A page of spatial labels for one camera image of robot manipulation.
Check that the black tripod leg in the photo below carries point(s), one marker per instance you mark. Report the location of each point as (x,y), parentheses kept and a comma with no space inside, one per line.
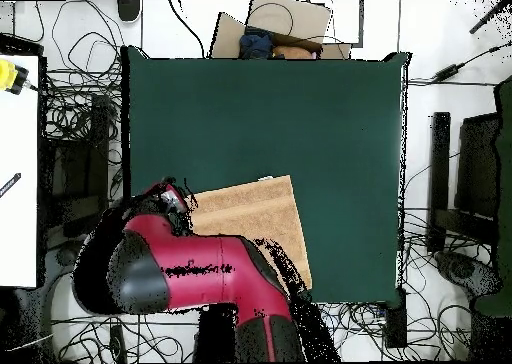
(490,16)

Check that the white table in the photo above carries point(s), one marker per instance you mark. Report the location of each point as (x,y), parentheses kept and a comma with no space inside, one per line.
(18,140)

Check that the white board with black frame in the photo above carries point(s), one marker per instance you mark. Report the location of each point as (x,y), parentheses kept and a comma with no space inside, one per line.
(360,24)

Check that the yellow black power tool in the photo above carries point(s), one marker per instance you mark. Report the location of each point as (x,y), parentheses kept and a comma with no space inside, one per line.
(6,74)

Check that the dark green table cloth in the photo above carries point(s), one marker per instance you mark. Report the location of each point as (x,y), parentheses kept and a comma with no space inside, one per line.
(240,120)

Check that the tan terry towel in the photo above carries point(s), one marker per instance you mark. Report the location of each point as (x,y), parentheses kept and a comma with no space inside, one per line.
(260,212)

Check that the black power strip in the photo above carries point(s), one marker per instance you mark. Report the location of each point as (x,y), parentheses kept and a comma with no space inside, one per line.
(118,344)

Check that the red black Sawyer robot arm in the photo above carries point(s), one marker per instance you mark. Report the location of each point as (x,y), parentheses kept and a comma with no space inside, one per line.
(200,268)

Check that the dark grey oval object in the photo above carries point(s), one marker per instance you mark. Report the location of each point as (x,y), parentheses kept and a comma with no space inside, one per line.
(128,10)

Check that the black flat box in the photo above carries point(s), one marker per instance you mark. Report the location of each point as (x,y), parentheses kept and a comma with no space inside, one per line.
(20,46)

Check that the black equipment rack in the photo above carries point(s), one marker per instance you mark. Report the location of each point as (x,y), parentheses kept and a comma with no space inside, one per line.
(76,168)

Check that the brown cardboard box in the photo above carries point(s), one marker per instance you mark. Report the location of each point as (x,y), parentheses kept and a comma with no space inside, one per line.
(288,16)

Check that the black marker pen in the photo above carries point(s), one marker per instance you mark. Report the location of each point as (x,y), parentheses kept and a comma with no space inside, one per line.
(10,185)

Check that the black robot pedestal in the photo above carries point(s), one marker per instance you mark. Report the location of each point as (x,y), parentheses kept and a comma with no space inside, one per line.
(216,332)

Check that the black upright post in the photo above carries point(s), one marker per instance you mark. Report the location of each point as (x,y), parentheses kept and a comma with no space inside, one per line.
(440,148)

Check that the orange garment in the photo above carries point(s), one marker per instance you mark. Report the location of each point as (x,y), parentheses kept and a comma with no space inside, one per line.
(292,52)

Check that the grey swivel chair base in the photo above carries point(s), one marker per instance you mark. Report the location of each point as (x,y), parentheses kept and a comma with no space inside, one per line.
(62,256)

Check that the dark blue garment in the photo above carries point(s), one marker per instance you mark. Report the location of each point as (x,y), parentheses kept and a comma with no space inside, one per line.
(256,46)

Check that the dark green fabric item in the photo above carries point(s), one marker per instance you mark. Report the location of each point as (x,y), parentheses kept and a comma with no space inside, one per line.
(506,140)

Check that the black panel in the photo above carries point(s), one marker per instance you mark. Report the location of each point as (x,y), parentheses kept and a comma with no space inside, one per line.
(478,160)

